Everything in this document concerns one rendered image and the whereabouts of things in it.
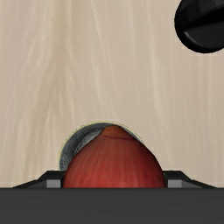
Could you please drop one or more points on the black bowl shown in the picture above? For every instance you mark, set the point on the black bowl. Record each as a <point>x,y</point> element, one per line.
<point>201,24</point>

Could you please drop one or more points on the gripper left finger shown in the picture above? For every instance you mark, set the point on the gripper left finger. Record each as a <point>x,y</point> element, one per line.
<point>49,179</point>

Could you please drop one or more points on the red onion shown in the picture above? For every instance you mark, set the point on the red onion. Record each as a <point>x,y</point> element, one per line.
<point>113,163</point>

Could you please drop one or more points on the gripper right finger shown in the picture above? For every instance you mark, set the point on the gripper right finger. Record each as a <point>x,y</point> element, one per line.
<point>178,180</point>

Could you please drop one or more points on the grey plate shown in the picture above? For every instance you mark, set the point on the grey plate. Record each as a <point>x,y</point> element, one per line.
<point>76,143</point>

